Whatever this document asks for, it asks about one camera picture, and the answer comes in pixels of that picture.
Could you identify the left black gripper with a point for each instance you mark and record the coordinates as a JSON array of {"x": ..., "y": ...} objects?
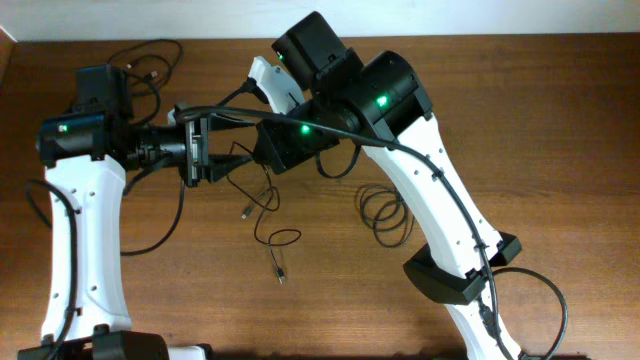
[{"x": 201, "y": 161}]

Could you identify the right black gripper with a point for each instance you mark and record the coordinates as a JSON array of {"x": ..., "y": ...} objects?
[{"x": 273, "y": 135}]

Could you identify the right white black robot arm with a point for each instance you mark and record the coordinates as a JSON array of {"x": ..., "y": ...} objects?
[{"x": 327, "y": 94}]

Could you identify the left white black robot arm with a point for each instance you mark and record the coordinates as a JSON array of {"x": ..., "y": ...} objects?
[{"x": 93, "y": 155}]

